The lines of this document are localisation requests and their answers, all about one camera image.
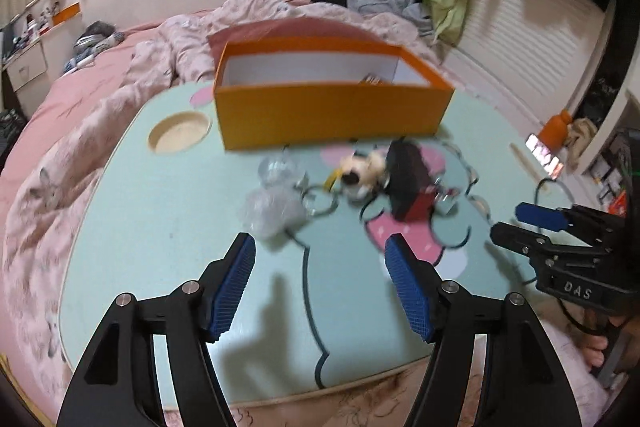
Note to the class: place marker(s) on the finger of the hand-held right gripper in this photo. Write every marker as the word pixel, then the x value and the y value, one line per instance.
pixel 515 237
pixel 540 214

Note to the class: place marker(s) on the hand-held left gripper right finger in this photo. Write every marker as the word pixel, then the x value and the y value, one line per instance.
pixel 407 287

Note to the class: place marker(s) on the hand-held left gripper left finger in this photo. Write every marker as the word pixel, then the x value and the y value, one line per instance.
pixel 232 287

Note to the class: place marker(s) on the clear plastic bag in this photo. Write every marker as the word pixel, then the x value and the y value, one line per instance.
pixel 272 212

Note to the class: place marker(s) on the black card wallet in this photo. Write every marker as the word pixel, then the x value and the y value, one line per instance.
pixel 405 177

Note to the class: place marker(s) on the clear round plastic piece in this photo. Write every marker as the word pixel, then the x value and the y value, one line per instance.
pixel 275 169

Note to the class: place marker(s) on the orange cardboard box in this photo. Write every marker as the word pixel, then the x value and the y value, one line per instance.
pixel 325 117

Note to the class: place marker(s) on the amber perfume bottle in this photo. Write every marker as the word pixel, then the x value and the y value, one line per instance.
pixel 371 80

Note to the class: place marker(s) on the person's right hand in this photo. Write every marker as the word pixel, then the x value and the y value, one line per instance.
pixel 595 352

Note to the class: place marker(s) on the smartphone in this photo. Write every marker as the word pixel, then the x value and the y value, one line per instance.
pixel 545 152

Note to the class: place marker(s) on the orange bottle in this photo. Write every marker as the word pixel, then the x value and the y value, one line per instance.
pixel 552 129

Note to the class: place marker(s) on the beige cloth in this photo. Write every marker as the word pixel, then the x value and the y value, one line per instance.
pixel 580 137

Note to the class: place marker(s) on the green cartoon lap table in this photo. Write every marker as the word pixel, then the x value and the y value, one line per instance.
pixel 175 207

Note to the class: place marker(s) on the white shelf unit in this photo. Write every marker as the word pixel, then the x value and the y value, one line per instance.
pixel 615 117

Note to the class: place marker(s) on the pink bed sheet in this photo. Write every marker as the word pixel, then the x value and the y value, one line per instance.
pixel 75 97

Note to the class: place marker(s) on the pink floral quilt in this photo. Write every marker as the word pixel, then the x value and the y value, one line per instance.
pixel 190 37

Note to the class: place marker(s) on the grey striped clothing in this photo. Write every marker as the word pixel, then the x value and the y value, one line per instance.
pixel 95 38

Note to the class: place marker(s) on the white bedside cabinet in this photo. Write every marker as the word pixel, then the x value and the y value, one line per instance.
pixel 25 67

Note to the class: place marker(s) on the small orange box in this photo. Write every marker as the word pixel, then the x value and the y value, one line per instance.
pixel 67 13

